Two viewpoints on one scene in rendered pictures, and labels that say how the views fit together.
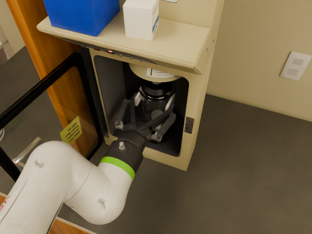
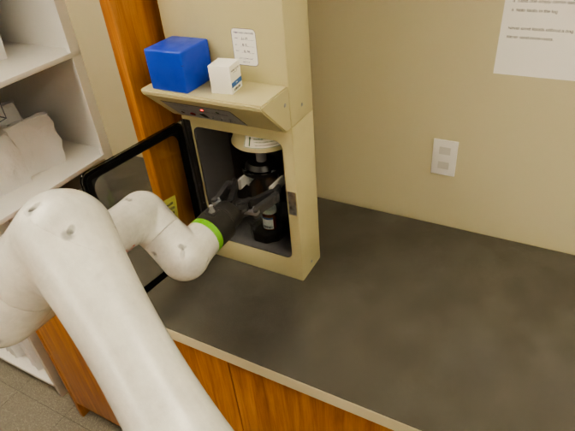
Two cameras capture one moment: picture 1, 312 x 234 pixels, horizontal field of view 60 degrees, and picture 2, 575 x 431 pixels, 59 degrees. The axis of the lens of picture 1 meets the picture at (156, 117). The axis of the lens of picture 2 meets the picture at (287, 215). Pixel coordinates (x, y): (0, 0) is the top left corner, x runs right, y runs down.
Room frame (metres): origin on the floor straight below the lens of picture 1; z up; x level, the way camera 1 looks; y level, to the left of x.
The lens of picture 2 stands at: (-0.58, -0.26, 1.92)
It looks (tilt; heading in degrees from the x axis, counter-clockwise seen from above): 36 degrees down; 10
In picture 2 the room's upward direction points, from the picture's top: 5 degrees counter-clockwise
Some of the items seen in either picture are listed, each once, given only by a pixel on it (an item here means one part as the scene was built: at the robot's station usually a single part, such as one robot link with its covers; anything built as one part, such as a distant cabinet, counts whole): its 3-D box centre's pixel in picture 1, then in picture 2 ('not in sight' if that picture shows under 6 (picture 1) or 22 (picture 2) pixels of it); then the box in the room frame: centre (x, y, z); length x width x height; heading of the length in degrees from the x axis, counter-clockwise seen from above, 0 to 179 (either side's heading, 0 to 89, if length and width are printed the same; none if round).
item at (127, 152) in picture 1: (123, 157); (214, 226); (0.36, 0.08, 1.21); 0.09 x 0.06 x 0.12; 69
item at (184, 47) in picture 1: (125, 48); (216, 109); (0.46, 0.06, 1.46); 0.32 x 0.12 x 0.10; 69
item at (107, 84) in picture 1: (156, 85); (267, 171); (0.63, 0.00, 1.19); 0.26 x 0.24 x 0.35; 69
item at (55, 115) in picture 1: (60, 139); (152, 215); (0.42, 0.26, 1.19); 0.30 x 0.01 x 0.40; 152
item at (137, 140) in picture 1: (135, 136); (231, 210); (0.42, 0.06, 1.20); 0.09 x 0.08 x 0.07; 159
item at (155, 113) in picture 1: (156, 109); (265, 198); (0.57, 0.00, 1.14); 0.11 x 0.11 x 0.21
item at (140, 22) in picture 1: (141, 16); (225, 76); (0.45, 0.03, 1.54); 0.05 x 0.05 x 0.06; 77
